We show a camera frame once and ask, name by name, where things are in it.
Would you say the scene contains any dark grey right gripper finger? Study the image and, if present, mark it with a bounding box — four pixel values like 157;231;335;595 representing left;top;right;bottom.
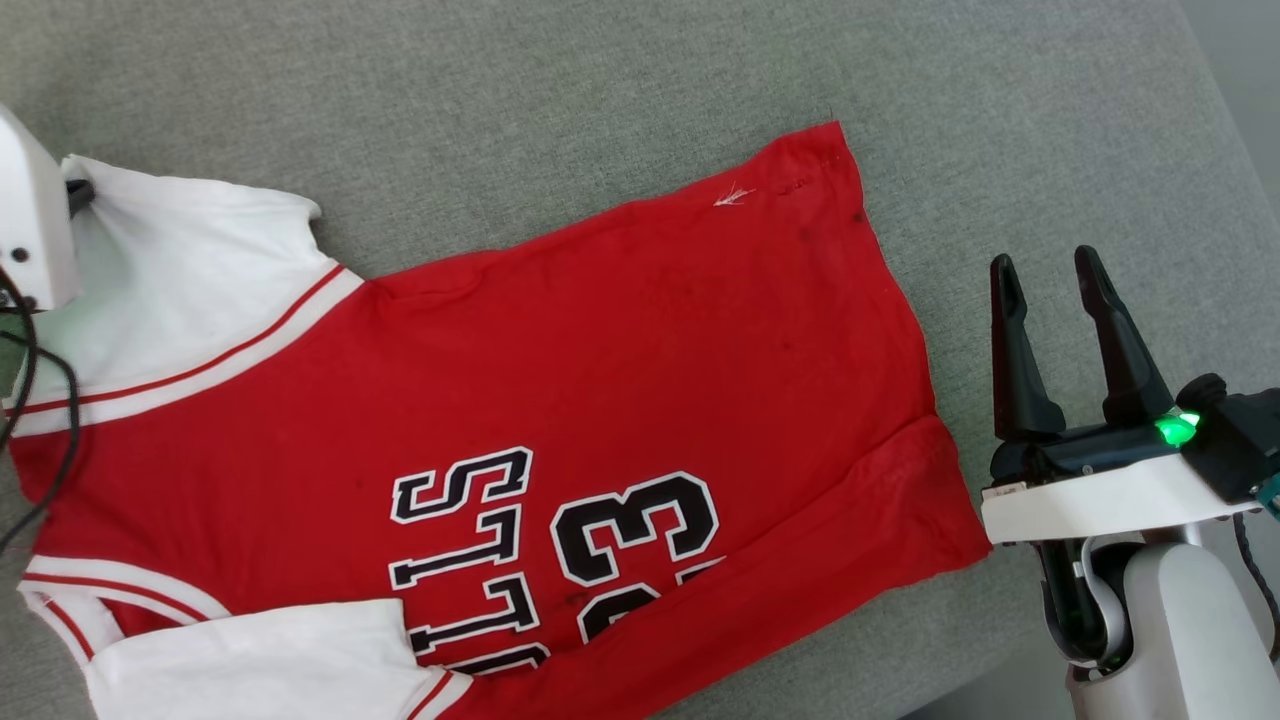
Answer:
989;254;1068;443
1074;245;1178;425

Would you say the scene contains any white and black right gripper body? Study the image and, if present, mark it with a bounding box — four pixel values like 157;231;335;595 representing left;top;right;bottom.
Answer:
980;405;1263;547

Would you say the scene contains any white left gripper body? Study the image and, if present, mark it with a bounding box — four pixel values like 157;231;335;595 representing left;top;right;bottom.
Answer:
0;104;83;313

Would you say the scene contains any red and white basketball jersey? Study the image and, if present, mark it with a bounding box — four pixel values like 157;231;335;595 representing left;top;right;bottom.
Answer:
5;120;994;720

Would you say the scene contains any grey fabric sofa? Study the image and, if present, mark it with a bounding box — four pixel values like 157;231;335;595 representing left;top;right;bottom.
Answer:
0;0;1280;720

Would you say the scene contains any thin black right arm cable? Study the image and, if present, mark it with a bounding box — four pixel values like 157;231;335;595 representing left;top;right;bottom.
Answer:
1234;510;1280;663

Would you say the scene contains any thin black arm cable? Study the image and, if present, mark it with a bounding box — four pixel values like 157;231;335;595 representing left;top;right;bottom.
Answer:
1234;510;1280;663
0;268;82;554

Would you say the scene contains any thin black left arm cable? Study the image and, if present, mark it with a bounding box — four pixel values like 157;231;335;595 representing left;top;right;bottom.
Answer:
0;268;82;554

